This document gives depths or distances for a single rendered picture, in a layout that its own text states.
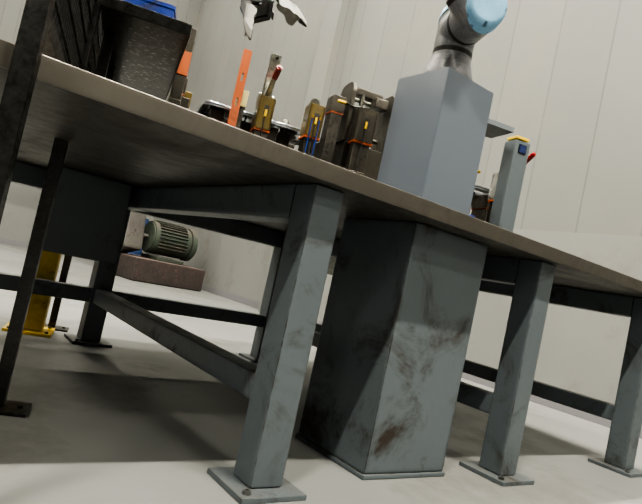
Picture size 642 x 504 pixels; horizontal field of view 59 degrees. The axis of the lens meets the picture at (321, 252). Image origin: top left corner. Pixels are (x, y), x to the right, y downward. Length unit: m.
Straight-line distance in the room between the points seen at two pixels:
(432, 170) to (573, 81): 2.84
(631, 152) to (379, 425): 2.82
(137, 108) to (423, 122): 0.88
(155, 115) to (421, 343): 0.90
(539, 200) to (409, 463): 2.80
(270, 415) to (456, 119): 0.94
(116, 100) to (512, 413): 1.38
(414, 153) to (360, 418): 0.73
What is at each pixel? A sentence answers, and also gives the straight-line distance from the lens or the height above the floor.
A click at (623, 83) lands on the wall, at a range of 4.14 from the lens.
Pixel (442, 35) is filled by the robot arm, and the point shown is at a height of 1.23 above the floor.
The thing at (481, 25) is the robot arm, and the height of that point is 1.21.
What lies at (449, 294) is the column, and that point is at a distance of 1.58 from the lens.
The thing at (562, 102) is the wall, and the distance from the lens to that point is 4.31.
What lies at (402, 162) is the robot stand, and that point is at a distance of 1.64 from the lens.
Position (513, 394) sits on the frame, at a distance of 1.82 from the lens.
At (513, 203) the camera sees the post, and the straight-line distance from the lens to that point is 2.27.
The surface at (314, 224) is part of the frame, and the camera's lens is 1.20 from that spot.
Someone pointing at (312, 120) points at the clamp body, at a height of 1.01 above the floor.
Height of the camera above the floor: 0.46
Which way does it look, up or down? 3 degrees up
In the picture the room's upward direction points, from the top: 12 degrees clockwise
